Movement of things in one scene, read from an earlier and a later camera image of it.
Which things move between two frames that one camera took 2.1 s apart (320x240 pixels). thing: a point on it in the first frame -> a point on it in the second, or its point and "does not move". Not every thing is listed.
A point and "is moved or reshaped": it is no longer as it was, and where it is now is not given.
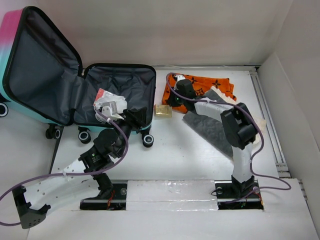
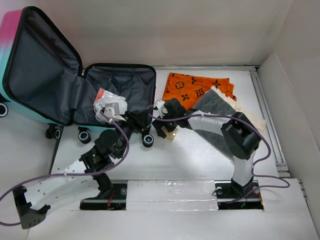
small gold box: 163,111 is moved or reshaped
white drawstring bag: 103,96 does not move
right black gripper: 171,101 -> 158,124
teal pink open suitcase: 41,79 does not move
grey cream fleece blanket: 213,129 does not move
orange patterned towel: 199,84 does not move
